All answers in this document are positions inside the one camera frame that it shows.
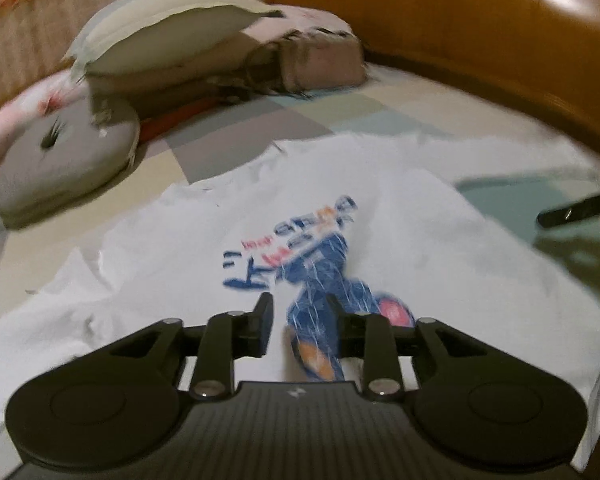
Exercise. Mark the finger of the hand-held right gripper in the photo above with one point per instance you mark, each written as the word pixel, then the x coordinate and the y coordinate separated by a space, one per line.
pixel 580 210

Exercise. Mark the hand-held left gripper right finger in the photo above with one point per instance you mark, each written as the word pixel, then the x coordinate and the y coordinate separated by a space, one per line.
pixel 337 325

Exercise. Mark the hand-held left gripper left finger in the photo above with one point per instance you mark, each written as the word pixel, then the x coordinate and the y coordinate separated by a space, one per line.
pixel 262 325

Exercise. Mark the white printed long-sleeve shirt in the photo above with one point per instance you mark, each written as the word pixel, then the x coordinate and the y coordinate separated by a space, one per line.
pixel 180 260

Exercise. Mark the bed with patchwork sheet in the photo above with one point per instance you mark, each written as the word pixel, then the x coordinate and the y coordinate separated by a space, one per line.
pixel 305 120

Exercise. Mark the red orange cloth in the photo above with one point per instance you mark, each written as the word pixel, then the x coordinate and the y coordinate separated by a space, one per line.
pixel 175 117

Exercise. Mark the wooden headboard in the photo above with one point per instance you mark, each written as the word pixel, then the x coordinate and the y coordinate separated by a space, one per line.
pixel 455 20

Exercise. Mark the grey cushion with hole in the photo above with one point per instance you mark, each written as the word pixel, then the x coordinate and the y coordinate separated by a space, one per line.
pixel 55 175

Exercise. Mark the pink handbag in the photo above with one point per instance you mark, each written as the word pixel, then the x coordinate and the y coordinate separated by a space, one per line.
pixel 320 65

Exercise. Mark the beige pillow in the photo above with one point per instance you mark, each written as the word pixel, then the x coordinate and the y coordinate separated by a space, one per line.
pixel 155 85

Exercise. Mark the cream pillow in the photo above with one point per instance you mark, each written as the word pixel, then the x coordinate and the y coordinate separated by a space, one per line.
pixel 170 45

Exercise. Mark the pink floral pillow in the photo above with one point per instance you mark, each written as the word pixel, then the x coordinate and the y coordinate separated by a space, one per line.
pixel 10 120
pixel 305 17

